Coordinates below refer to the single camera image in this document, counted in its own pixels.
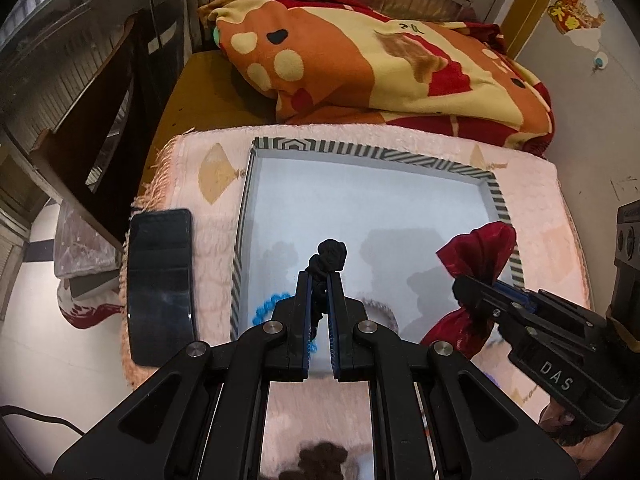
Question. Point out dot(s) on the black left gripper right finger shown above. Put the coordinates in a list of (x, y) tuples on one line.
[(350, 363)]

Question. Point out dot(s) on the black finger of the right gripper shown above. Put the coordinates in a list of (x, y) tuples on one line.
[(486, 301)]

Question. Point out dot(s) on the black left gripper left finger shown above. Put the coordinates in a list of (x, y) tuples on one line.
[(289, 359)]

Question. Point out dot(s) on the red bow hair clip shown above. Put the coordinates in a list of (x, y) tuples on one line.
[(481, 255)]

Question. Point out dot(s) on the black scrunchie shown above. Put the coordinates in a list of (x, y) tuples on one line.
[(329, 258)]

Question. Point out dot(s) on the brown scrunchie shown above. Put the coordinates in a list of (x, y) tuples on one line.
[(322, 461)]

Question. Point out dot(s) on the person's right hand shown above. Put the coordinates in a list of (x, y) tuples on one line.
[(559, 424)]

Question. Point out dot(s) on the black smartphone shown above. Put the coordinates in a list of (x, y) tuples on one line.
[(160, 312)]

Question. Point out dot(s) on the red white cloth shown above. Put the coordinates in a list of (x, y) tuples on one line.
[(83, 314)]

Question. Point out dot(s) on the grey speckled stool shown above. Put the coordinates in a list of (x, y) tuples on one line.
[(78, 250)]

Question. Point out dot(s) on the dark wooden chair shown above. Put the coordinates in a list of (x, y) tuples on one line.
[(95, 156)]

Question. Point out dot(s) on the orange yellow red blanket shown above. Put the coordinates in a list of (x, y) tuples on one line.
[(341, 62)]

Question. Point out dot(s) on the red gold wall sticker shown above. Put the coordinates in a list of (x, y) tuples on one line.
[(580, 21)]

